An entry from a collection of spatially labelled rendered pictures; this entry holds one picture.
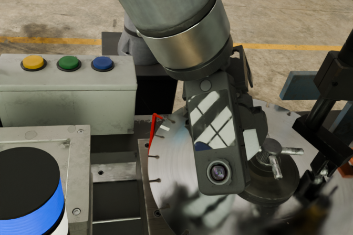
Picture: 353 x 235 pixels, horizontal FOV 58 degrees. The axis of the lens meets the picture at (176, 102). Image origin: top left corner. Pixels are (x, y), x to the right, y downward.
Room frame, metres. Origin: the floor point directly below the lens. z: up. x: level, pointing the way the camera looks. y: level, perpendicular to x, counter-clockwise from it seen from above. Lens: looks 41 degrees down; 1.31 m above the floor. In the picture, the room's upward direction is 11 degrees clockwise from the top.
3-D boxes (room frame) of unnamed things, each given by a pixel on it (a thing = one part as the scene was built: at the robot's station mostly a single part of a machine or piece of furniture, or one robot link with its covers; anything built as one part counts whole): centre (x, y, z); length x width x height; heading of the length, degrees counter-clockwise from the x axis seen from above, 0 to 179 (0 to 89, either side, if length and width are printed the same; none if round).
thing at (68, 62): (0.54, 0.24, 0.90); 0.04 x 0.04 x 0.02
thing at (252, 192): (0.31, -0.14, 0.96); 0.11 x 0.11 x 0.03
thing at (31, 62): (0.52, 0.31, 0.90); 0.04 x 0.04 x 0.02
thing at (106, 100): (0.52, 0.24, 0.82); 0.28 x 0.11 x 0.15; 107
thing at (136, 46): (0.87, 0.14, 0.80); 0.15 x 0.15 x 0.10
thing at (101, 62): (0.56, 0.17, 0.90); 0.04 x 0.04 x 0.02
